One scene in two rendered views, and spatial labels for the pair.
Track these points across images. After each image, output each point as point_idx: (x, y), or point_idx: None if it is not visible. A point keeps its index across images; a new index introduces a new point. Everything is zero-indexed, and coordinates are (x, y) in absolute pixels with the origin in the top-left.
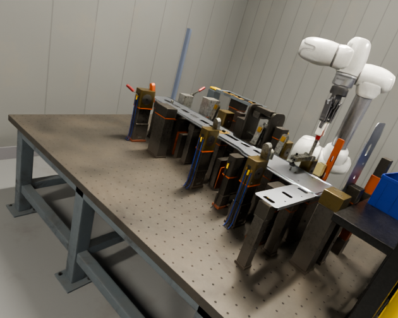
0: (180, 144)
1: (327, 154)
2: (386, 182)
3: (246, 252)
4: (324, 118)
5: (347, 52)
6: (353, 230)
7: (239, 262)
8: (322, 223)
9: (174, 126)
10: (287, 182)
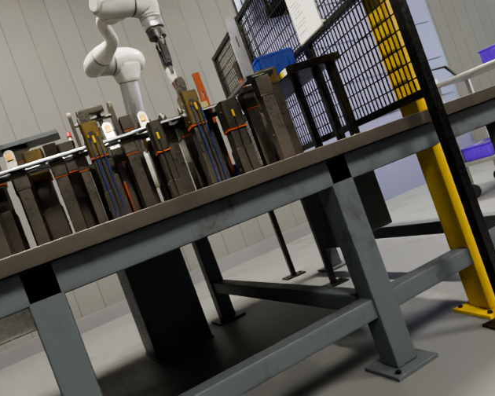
0: (17, 229)
1: (147, 163)
2: (264, 60)
3: (285, 137)
4: (171, 59)
5: None
6: (306, 64)
7: (288, 155)
8: (277, 99)
9: None
10: None
